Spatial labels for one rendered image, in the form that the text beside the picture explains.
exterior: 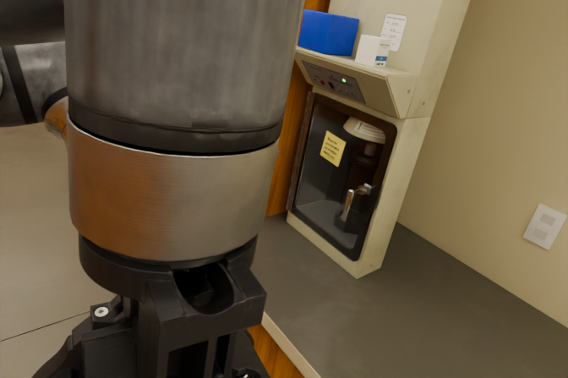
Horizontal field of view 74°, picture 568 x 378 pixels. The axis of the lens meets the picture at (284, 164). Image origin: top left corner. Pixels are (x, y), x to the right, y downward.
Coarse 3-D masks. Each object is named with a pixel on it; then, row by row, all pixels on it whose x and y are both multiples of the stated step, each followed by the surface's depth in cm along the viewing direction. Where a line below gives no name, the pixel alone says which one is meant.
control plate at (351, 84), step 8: (304, 64) 98; (312, 64) 94; (312, 72) 98; (320, 72) 94; (328, 72) 91; (336, 72) 88; (312, 80) 102; (328, 80) 95; (336, 80) 92; (352, 80) 86; (328, 88) 99; (336, 88) 95; (344, 88) 92; (352, 88) 89; (352, 96) 92; (360, 96) 89
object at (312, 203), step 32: (320, 96) 105; (320, 128) 106; (352, 128) 97; (384, 128) 90; (320, 160) 108; (352, 160) 98; (384, 160) 91; (320, 192) 110; (320, 224) 111; (352, 224) 101; (352, 256) 103
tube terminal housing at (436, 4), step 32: (352, 0) 94; (384, 0) 87; (416, 0) 81; (448, 0) 78; (416, 32) 82; (448, 32) 82; (416, 64) 83; (448, 64) 88; (416, 96) 85; (416, 128) 91; (416, 160) 97; (384, 192) 94; (384, 224) 101; (384, 256) 110
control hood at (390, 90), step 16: (304, 48) 94; (320, 64) 91; (336, 64) 86; (352, 64) 82; (368, 80) 81; (384, 80) 77; (400, 80) 79; (416, 80) 82; (368, 96) 87; (384, 96) 82; (400, 96) 81; (384, 112) 88; (400, 112) 84
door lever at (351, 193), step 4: (360, 188) 97; (364, 188) 96; (348, 192) 94; (352, 192) 94; (356, 192) 95; (360, 192) 96; (364, 192) 96; (348, 196) 94; (352, 196) 94; (348, 200) 95; (352, 200) 95; (348, 204) 95; (344, 208) 96; (348, 208) 95; (344, 212) 96; (348, 212) 96; (344, 216) 96; (348, 216) 97; (344, 220) 97
